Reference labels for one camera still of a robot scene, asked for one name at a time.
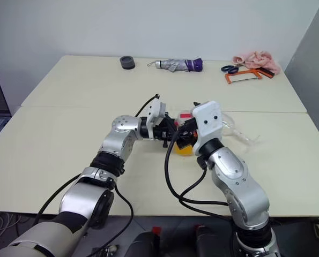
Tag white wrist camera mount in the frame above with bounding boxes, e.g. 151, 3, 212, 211
145, 99, 167, 134
191, 101, 225, 157

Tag pink cloth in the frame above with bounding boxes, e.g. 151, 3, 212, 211
232, 50, 281, 74

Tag clear wine glass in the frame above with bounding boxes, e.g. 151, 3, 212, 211
222, 111, 261, 148

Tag white floor cables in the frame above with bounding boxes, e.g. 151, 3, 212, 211
0, 210, 25, 243

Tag folded grey purple umbrella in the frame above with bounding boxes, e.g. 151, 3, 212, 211
147, 58, 204, 73

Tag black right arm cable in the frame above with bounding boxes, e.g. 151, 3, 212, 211
164, 131, 235, 218

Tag black flat tool red edge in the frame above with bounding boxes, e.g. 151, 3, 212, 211
257, 66, 276, 79

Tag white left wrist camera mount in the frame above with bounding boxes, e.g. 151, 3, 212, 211
145, 99, 167, 134

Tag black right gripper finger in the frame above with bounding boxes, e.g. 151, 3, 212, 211
176, 128, 192, 149

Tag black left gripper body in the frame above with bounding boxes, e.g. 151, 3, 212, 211
152, 120, 176, 142

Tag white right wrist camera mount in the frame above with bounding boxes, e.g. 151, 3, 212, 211
191, 101, 225, 157

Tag dark rounded shape red tab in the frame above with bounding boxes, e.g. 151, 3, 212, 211
129, 226, 171, 257

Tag plastic bottle with orange drink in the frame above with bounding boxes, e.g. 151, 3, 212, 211
174, 110, 196, 157

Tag orange hacksaw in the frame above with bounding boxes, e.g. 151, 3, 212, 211
224, 67, 263, 86

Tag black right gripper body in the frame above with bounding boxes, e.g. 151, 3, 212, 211
182, 117, 199, 146

